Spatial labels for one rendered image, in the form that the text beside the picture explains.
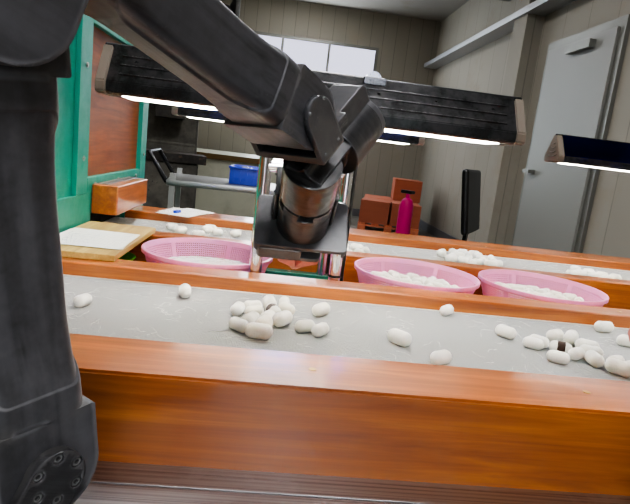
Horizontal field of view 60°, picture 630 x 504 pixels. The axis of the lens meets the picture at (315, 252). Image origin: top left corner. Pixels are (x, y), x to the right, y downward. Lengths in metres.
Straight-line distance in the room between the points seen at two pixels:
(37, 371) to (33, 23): 0.19
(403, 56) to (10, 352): 9.09
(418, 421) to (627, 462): 0.24
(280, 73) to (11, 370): 0.27
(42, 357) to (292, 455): 0.31
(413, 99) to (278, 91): 0.43
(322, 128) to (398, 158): 8.74
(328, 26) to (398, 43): 1.14
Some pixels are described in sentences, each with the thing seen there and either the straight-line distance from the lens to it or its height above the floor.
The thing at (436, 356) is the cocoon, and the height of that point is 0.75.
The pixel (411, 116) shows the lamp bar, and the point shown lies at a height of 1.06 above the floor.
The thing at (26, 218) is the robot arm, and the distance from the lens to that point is 0.33.
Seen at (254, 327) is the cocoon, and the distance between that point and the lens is 0.74.
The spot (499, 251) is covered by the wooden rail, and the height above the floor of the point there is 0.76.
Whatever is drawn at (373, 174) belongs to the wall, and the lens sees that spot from 9.14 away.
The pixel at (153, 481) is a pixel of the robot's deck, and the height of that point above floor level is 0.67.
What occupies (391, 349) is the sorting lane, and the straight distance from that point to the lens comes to 0.77.
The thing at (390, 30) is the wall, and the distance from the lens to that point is 9.34.
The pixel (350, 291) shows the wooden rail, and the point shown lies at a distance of 0.97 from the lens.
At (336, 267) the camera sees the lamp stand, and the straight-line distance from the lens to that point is 1.02.
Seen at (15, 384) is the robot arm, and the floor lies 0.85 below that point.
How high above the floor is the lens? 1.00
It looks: 11 degrees down
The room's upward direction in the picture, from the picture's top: 7 degrees clockwise
